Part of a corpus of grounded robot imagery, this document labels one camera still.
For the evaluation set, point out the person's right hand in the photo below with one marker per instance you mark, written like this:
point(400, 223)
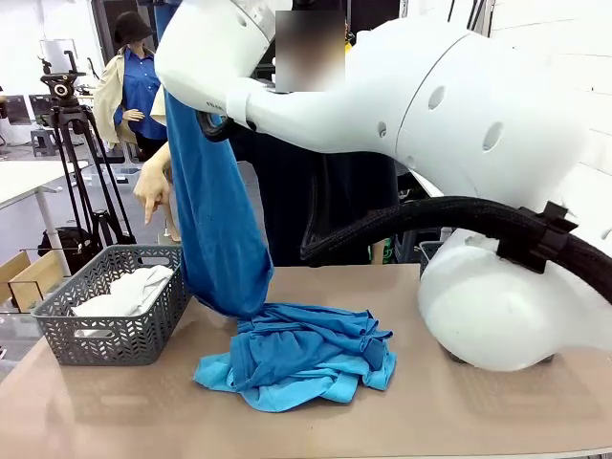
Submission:
point(154, 191)

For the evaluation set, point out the dark blue polo shirt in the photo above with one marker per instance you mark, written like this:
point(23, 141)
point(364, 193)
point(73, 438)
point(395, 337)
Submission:
point(215, 215)

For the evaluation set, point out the white button shirt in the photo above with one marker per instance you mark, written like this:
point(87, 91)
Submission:
point(129, 291)

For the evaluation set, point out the light blue garment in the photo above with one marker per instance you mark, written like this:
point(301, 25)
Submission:
point(306, 392)

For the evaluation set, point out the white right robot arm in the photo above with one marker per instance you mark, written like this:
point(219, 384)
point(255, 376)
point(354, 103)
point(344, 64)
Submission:
point(454, 119)

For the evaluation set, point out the person's right forearm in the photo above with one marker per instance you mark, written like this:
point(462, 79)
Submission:
point(160, 160)

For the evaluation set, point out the black bag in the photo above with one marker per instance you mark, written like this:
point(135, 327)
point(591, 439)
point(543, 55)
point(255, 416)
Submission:
point(72, 246)

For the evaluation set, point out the mannequin in blue shirt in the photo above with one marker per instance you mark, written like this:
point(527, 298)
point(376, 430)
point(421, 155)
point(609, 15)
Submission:
point(138, 91)

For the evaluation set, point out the small grey step stool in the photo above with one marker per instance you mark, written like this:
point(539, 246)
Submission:
point(44, 142)

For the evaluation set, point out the white table with grey leg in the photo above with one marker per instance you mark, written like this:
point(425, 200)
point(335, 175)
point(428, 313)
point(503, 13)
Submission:
point(24, 179)

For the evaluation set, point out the person in black t-shirt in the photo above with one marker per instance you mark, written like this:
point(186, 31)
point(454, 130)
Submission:
point(296, 201)

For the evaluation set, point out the grey woven plastic basket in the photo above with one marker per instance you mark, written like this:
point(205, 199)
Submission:
point(119, 339)
point(430, 253)

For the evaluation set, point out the green cloth on floor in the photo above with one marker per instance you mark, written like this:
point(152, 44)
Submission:
point(389, 251)

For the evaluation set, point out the black camera tripod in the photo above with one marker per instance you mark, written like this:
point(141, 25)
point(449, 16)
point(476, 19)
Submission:
point(67, 105)

